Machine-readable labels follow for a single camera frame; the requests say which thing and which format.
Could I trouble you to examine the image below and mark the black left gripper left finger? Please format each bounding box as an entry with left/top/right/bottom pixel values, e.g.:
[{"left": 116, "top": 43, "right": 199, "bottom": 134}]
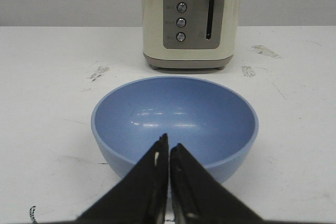
[{"left": 76, "top": 133, "right": 169, "bottom": 223}]

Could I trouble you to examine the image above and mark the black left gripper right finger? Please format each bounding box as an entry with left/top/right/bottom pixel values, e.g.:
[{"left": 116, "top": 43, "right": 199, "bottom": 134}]
[{"left": 170, "top": 143, "right": 264, "bottom": 223}]

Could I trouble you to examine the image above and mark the blue bowl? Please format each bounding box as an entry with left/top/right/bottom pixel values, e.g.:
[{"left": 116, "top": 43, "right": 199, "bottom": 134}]
[{"left": 91, "top": 76, "right": 259, "bottom": 183}]

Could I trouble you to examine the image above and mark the cream toaster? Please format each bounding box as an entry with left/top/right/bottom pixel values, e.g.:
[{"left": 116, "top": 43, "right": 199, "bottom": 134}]
[{"left": 142, "top": 0, "right": 240, "bottom": 69}]

